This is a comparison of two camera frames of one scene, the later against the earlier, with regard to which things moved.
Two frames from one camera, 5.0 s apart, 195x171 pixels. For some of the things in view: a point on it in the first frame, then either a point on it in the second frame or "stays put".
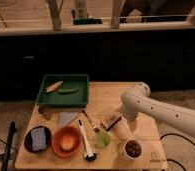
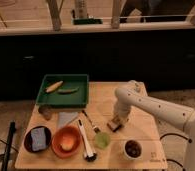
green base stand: [87, 21] stays put
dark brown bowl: [38, 139] stays put
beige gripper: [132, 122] -> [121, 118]
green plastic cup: [103, 140] stays put
